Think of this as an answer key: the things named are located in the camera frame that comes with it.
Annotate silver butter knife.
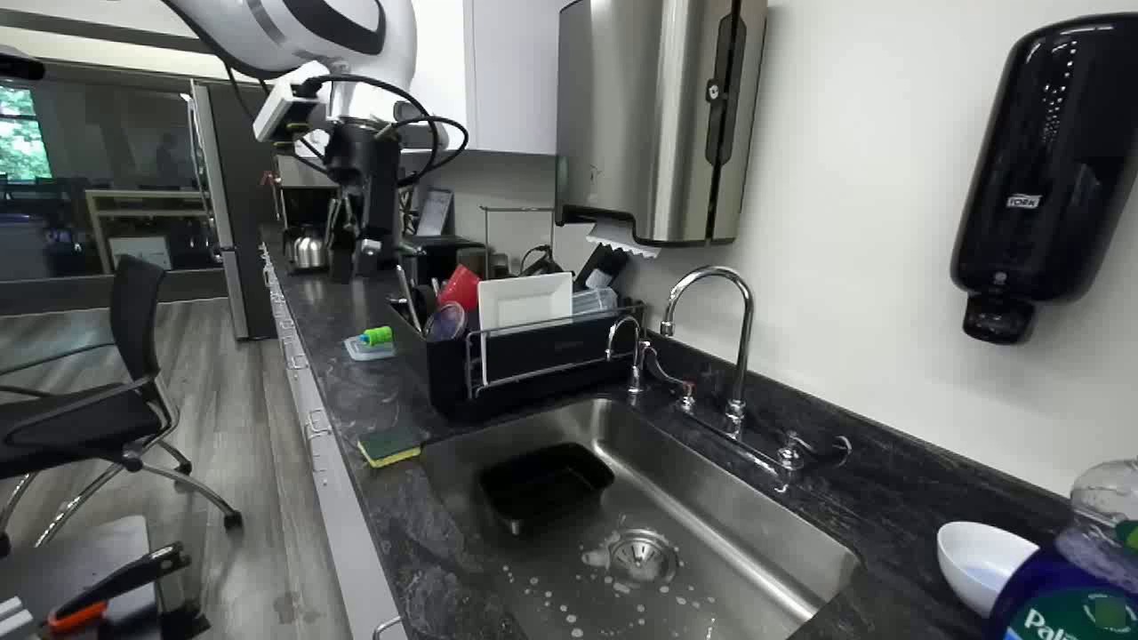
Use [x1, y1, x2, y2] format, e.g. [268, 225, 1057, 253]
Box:
[391, 259, 428, 334]

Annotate red handled tool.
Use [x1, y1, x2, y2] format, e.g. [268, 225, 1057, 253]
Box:
[46, 539, 191, 636]

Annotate steel paper towel dispenser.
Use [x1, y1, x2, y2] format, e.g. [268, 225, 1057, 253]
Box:
[552, 0, 774, 250]

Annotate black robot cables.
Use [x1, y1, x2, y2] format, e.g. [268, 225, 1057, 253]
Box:
[290, 70, 473, 188]

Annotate small white bowl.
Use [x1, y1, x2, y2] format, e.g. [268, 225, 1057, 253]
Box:
[933, 519, 1042, 617]

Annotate green yellow sponge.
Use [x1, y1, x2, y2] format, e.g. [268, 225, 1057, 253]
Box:
[352, 425, 428, 473]

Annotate black dish rack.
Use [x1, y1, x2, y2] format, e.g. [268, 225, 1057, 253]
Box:
[422, 308, 644, 422]

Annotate chrome faucet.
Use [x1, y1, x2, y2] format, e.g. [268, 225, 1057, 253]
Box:
[602, 263, 853, 484]

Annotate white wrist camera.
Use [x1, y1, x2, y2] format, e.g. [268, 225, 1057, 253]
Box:
[248, 60, 335, 147]

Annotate blue dish soap bottle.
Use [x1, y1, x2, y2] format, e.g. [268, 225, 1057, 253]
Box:
[986, 460, 1138, 640]

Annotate clear plastic container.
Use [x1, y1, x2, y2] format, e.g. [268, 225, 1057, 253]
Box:
[570, 281, 622, 324]

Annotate black soap dispenser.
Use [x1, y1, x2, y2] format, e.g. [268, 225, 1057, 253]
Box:
[951, 9, 1138, 348]

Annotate black rectangular bowl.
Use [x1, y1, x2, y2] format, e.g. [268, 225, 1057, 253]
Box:
[473, 439, 620, 534]

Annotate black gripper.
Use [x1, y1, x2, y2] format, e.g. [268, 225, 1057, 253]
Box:
[322, 115, 404, 257]

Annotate white upper cabinet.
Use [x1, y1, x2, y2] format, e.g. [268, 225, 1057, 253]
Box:
[404, 0, 574, 157]

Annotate white square plate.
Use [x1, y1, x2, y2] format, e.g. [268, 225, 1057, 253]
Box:
[476, 271, 576, 334]

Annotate black office chair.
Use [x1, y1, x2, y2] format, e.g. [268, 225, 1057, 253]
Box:
[0, 253, 246, 556]

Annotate red plastic cup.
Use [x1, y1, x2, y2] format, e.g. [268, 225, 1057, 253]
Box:
[434, 263, 482, 317]

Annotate stainless steel sink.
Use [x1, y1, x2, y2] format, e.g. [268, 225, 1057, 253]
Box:
[421, 392, 865, 640]

